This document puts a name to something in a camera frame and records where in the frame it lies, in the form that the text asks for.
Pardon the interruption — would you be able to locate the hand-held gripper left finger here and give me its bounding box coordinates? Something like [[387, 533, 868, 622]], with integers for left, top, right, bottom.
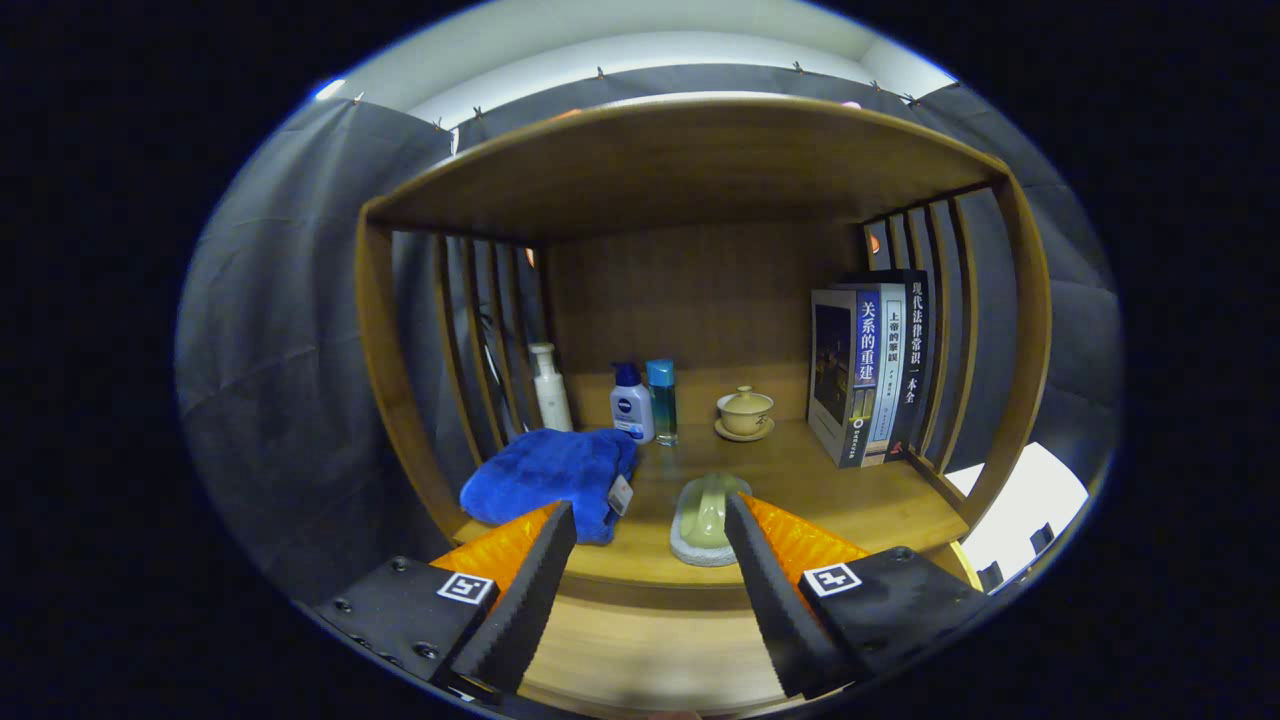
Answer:
[[315, 500, 579, 701]]

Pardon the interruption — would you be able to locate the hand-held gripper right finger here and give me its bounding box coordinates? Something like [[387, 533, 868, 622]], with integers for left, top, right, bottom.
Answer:
[[725, 492, 991, 701]]

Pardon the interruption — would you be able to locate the green scrub brush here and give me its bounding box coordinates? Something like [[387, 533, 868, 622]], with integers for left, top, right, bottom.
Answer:
[[670, 473, 753, 568]]

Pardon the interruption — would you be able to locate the wooden drawer with black knob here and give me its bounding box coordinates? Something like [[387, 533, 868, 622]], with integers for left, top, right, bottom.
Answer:
[[515, 540, 983, 717]]

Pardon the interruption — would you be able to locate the wooden countertop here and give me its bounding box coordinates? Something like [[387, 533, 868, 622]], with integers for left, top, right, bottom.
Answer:
[[450, 420, 971, 586]]

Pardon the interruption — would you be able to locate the white drawer cabinet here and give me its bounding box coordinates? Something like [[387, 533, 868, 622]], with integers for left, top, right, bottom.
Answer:
[[945, 442, 1091, 593]]

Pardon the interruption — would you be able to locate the blue towel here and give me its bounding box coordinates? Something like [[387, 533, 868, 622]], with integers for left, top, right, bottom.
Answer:
[[460, 428, 639, 546]]

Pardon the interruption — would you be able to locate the beige lidded teacup with saucer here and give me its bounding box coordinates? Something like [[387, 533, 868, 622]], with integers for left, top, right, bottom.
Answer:
[[714, 386, 776, 442]]

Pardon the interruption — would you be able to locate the white pump bottle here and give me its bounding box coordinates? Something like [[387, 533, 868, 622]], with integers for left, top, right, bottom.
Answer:
[[528, 343, 574, 433]]

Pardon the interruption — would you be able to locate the white bottle with blue cap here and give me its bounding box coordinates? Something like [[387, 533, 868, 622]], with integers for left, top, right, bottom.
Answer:
[[610, 362, 656, 444]]

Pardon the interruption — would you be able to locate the teal clear bottle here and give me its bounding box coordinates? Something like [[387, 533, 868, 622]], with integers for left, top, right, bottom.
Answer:
[[646, 359, 679, 446]]

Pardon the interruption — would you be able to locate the book with pale spine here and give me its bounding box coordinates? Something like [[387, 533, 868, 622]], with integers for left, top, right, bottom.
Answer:
[[862, 282, 906, 466]]

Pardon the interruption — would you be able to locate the book with black spine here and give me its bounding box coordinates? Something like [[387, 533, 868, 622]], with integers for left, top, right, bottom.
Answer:
[[845, 268, 931, 461]]

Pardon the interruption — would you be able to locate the wooden cabinet frame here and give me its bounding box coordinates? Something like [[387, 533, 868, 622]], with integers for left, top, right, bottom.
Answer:
[[355, 95, 1053, 561]]

